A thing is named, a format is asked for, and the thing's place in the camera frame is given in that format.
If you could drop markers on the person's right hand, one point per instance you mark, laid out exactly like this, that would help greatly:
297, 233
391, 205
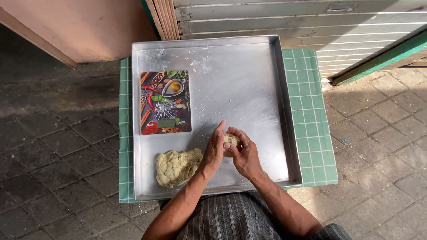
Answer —
245, 155

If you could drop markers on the person's left hand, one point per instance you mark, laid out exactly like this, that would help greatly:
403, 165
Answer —
213, 150

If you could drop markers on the small dough ball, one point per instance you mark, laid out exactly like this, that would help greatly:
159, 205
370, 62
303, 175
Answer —
231, 140

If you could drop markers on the large dough lump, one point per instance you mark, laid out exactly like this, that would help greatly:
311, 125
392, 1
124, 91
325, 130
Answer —
177, 167

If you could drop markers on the large metal baking tray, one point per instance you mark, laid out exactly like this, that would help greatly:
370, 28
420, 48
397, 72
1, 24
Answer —
216, 100

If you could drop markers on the person's striped grey clothing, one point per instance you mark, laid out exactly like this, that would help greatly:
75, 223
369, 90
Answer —
240, 216

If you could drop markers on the printed kitchen scale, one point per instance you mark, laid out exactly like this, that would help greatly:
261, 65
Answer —
165, 102

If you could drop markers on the green checked tablecloth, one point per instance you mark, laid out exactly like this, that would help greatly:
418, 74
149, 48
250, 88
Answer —
307, 116

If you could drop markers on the white slatted shutter door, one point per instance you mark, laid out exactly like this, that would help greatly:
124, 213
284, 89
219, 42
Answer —
300, 30

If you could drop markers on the green door frame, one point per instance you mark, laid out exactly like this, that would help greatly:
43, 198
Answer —
380, 60

